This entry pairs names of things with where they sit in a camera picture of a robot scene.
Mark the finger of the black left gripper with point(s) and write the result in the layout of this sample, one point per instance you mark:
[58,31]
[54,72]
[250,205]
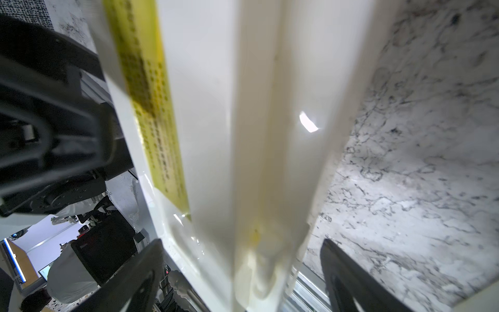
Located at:
[73,134]

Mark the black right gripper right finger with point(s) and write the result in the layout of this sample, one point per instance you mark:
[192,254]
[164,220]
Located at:
[349,286]

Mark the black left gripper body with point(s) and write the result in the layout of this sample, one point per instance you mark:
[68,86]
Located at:
[62,59]

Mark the white wrap dispenser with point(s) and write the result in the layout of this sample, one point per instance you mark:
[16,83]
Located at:
[486,300]
[236,114]

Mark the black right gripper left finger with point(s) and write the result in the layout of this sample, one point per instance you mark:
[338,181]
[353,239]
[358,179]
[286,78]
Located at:
[134,287]

